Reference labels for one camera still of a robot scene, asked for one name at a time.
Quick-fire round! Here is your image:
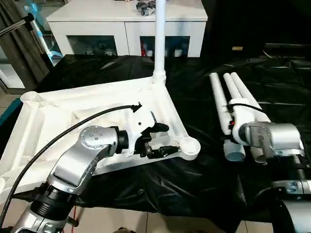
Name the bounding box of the clear bag of black parts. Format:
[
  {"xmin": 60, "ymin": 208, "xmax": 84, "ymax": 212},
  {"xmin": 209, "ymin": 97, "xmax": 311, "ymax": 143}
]
[{"xmin": 136, "ymin": 0, "xmax": 156, "ymax": 17}]

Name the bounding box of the blue flat board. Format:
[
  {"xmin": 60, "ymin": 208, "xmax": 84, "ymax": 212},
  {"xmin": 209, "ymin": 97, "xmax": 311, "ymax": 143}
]
[{"xmin": 0, "ymin": 97, "xmax": 23, "ymax": 121}]

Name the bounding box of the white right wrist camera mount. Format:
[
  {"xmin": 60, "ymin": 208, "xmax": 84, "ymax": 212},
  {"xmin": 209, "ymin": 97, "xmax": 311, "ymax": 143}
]
[{"xmin": 227, "ymin": 98, "xmax": 259, "ymax": 147}]

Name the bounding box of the black folding table frame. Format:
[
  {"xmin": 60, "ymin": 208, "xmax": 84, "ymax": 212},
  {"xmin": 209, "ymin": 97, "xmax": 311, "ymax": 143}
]
[{"xmin": 67, "ymin": 211, "xmax": 81, "ymax": 228}]

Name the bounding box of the white plastic table top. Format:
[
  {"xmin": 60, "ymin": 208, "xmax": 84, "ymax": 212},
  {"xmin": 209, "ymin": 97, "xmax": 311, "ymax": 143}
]
[{"xmin": 0, "ymin": 75, "xmax": 202, "ymax": 202}]

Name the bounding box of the white cabinet with glass doors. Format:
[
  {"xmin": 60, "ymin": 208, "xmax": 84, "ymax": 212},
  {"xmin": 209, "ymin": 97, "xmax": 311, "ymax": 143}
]
[{"xmin": 46, "ymin": 0, "xmax": 208, "ymax": 58}]

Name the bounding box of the black plastic mat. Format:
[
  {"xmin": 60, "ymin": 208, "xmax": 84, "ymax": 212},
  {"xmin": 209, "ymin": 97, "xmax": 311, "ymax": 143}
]
[{"xmin": 0, "ymin": 53, "xmax": 311, "ymax": 221}]

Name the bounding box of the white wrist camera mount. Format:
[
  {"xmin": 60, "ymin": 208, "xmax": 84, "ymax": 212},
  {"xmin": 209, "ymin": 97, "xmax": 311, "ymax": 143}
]
[
  {"xmin": 227, "ymin": 98, "xmax": 259, "ymax": 147},
  {"xmin": 125, "ymin": 104, "xmax": 156, "ymax": 156}
]

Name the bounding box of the red cable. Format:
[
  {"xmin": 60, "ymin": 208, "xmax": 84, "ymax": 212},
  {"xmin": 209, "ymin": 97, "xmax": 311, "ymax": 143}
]
[{"xmin": 70, "ymin": 206, "xmax": 79, "ymax": 233}]

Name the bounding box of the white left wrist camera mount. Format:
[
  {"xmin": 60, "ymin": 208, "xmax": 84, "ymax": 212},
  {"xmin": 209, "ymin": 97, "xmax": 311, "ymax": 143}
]
[{"xmin": 125, "ymin": 104, "xmax": 156, "ymax": 156}]

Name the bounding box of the dark metal rod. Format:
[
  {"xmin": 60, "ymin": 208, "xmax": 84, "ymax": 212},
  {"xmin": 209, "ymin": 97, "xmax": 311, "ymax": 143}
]
[{"xmin": 266, "ymin": 42, "xmax": 311, "ymax": 49}]

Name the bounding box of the white plastic table leg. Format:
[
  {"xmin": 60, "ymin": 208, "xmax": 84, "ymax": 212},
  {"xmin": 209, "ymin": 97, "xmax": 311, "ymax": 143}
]
[
  {"xmin": 209, "ymin": 72, "xmax": 246, "ymax": 163},
  {"xmin": 230, "ymin": 72, "xmax": 271, "ymax": 123},
  {"xmin": 223, "ymin": 72, "xmax": 268, "ymax": 166},
  {"xmin": 152, "ymin": 0, "xmax": 168, "ymax": 84}
]

